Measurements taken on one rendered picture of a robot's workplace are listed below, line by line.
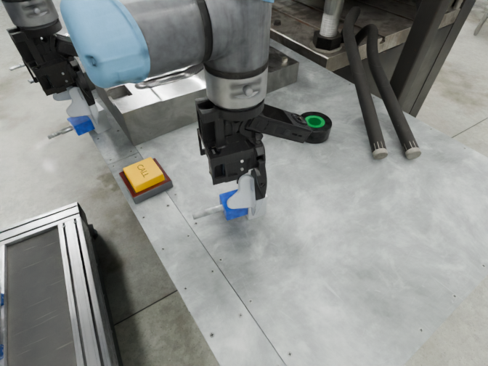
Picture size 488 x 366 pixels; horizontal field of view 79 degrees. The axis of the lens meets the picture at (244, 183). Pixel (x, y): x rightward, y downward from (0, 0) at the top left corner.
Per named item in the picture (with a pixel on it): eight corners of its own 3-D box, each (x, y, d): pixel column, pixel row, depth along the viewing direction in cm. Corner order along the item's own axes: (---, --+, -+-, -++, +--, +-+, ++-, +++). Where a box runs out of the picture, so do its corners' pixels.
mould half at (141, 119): (133, 146, 69) (115, 94, 59) (99, 96, 83) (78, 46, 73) (296, 82, 88) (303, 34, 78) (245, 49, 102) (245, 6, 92)
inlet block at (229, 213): (198, 236, 53) (194, 218, 49) (191, 214, 56) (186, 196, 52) (266, 214, 56) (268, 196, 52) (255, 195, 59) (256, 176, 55)
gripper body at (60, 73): (35, 85, 63) (1, 24, 54) (76, 71, 67) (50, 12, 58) (49, 99, 59) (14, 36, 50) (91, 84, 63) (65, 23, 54)
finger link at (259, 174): (247, 191, 49) (241, 142, 45) (257, 188, 50) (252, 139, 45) (258, 205, 45) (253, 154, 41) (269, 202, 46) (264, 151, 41)
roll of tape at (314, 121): (331, 144, 69) (335, 132, 67) (297, 144, 69) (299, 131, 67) (326, 123, 75) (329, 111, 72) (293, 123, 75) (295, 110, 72)
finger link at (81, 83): (83, 104, 66) (62, 64, 61) (91, 102, 67) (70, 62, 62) (89, 107, 63) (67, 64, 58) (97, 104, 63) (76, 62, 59)
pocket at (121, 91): (118, 115, 68) (112, 101, 65) (110, 104, 71) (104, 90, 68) (137, 108, 70) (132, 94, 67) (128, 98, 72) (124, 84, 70)
